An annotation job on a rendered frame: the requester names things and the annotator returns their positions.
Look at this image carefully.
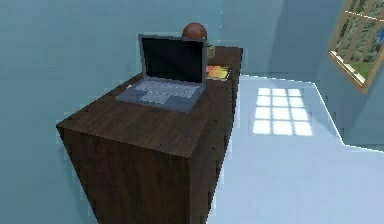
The grey laptop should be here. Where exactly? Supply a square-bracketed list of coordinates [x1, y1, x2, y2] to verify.
[114, 33, 209, 114]

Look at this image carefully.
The orange yellow book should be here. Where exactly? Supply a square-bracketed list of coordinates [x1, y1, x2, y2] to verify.
[205, 65, 232, 82]

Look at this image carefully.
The dark wooden chest of drawers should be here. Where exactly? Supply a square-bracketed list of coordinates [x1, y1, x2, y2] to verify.
[55, 46, 244, 224]

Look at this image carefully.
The brown ball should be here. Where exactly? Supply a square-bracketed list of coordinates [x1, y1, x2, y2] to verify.
[181, 22, 208, 40]

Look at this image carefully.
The wooden framed window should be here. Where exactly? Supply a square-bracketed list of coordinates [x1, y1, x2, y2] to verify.
[327, 0, 384, 95]

